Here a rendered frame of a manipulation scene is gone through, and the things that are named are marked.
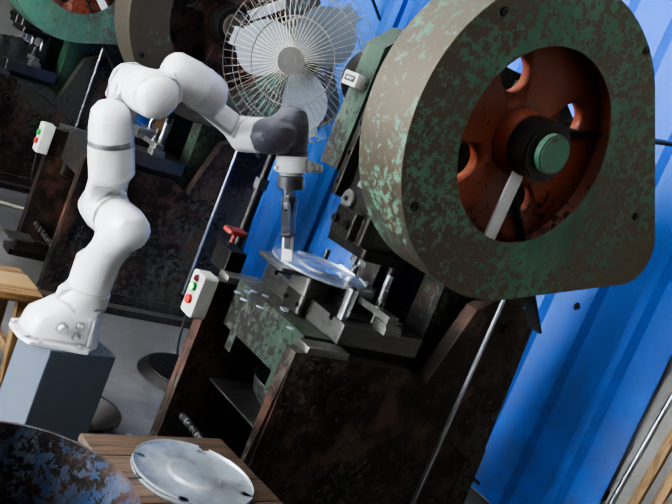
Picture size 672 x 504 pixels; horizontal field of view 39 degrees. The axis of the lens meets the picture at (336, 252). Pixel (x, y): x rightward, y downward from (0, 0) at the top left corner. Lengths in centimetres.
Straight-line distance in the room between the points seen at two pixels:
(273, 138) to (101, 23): 313
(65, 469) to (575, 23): 152
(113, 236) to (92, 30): 329
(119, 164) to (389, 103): 65
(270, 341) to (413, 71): 90
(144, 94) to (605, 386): 199
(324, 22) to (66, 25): 236
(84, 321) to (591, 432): 189
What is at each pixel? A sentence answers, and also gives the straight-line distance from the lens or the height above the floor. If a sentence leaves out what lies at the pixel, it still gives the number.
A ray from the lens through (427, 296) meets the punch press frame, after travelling 279.
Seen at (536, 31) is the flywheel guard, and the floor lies 157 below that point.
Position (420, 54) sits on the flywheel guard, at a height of 142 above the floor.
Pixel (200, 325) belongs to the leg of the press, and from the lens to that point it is 286.
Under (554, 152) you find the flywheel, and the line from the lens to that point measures 234.
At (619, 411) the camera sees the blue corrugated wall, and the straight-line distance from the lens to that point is 347.
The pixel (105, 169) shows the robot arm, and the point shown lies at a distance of 229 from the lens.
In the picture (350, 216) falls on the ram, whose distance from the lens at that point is 267.
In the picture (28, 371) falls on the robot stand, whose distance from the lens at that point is 247.
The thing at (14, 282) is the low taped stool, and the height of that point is 33.
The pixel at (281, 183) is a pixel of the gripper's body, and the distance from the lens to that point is 257.
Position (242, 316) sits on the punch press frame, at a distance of 278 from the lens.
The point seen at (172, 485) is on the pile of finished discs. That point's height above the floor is 36.
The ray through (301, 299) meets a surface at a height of 69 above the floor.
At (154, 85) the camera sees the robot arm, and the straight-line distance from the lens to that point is 222.
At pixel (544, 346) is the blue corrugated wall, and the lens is 370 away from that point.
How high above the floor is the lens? 132
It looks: 10 degrees down
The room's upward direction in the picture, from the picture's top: 22 degrees clockwise
